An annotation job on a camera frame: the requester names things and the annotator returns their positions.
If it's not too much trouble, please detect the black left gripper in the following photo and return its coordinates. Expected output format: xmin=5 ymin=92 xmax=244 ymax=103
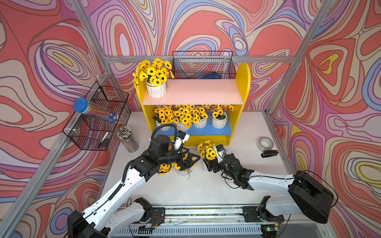
xmin=157 ymin=146 xmax=200 ymax=170

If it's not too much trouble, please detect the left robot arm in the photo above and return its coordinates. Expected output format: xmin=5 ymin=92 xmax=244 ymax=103
xmin=65 ymin=125 xmax=200 ymax=238

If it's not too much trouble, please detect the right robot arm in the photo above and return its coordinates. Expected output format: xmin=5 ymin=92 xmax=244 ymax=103
xmin=204 ymin=154 xmax=334 ymax=224

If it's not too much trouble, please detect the yellow wooden shelf unit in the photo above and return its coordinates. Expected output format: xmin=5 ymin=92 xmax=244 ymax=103
xmin=133 ymin=60 xmax=251 ymax=146

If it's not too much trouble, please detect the clear packing tape roll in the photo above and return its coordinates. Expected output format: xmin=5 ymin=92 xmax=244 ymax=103
xmin=257 ymin=136 xmax=274 ymax=152

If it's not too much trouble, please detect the small black device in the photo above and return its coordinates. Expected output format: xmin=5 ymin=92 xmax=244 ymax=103
xmin=261 ymin=150 xmax=279 ymax=158

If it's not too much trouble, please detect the clear cup of pencils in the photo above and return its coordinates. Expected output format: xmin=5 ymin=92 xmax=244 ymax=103
xmin=116 ymin=126 xmax=139 ymax=153

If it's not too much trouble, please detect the blue object in rear basket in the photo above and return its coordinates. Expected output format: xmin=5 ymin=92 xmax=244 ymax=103
xmin=198 ymin=72 xmax=222 ymax=79

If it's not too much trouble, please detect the blue capped pencil tube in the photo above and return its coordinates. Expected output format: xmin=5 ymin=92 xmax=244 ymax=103
xmin=73 ymin=98 xmax=118 ymax=124

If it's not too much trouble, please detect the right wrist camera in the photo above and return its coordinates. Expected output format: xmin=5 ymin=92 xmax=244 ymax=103
xmin=214 ymin=144 xmax=226 ymax=164

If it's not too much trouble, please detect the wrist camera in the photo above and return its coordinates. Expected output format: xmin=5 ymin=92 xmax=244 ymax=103
xmin=174 ymin=131 xmax=190 ymax=151
xmin=214 ymin=144 xmax=226 ymax=164

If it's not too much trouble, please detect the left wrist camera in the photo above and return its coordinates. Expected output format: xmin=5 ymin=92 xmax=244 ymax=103
xmin=174 ymin=131 xmax=190 ymax=151

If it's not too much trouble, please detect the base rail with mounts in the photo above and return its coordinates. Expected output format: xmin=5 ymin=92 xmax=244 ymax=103
xmin=80 ymin=190 xmax=331 ymax=238

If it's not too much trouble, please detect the black wire basket rear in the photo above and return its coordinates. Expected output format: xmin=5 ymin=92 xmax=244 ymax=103
xmin=172 ymin=50 xmax=236 ymax=79

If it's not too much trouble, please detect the black wire basket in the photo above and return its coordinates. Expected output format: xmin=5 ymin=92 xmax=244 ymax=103
xmin=172 ymin=50 xmax=236 ymax=79
xmin=63 ymin=82 xmax=129 ymax=151

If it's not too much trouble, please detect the black wire basket left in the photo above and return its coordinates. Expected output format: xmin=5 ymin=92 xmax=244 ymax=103
xmin=63 ymin=82 xmax=129 ymax=151

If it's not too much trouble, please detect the aluminium frame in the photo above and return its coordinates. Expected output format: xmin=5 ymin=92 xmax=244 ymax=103
xmin=0 ymin=0 xmax=340 ymax=238

